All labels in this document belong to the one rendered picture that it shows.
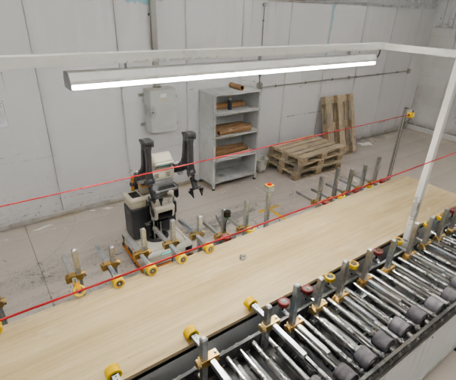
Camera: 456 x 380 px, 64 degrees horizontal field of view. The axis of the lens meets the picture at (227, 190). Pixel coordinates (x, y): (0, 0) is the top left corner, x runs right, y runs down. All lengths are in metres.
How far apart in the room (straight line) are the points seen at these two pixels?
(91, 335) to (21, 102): 3.26
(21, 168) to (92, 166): 0.87
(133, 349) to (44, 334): 0.56
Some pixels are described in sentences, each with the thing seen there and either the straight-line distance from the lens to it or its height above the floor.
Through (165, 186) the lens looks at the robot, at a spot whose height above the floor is 1.04.
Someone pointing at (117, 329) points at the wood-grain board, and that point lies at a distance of 2.47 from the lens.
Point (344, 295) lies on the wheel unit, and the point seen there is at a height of 0.84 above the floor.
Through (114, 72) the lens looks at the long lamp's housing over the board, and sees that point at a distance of 1.99.
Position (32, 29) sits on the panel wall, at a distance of 4.94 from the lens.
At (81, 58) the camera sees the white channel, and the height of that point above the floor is 2.44.
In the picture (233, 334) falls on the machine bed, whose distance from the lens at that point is 2.58.
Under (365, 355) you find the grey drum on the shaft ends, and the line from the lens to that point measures 2.52.
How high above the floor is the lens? 2.68
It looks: 27 degrees down
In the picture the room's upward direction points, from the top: 2 degrees clockwise
